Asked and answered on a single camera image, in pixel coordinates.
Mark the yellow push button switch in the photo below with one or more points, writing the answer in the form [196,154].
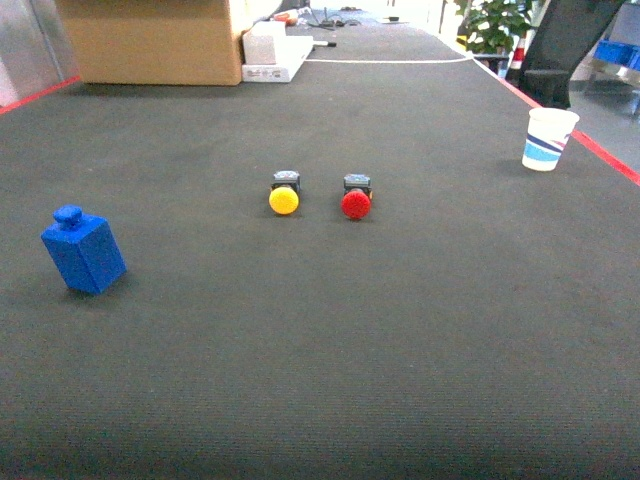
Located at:
[284,197]

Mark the white paper cup blue stripes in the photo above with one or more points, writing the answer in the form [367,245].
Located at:
[547,135]

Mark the white small box on top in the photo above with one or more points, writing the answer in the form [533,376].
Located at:
[264,43]

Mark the green potted plant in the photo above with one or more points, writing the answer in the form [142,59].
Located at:
[494,27]

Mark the large open cardboard box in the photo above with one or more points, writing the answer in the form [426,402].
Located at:
[137,42]

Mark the red push button switch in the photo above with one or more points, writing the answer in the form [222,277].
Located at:
[357,196]

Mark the white flat box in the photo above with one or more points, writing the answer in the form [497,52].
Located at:
[295,52]

